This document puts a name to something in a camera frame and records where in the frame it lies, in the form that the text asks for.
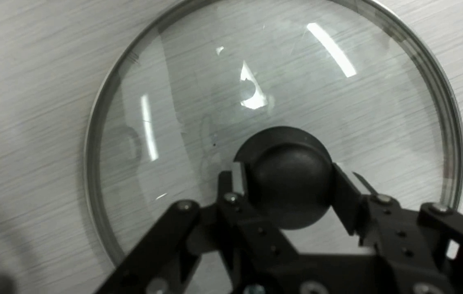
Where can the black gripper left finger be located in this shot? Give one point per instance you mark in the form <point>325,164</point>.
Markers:
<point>245,226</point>

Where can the glass lid with black knob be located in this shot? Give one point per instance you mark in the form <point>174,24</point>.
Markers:
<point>209,74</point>

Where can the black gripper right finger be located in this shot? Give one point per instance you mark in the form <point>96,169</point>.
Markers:
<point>410,252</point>

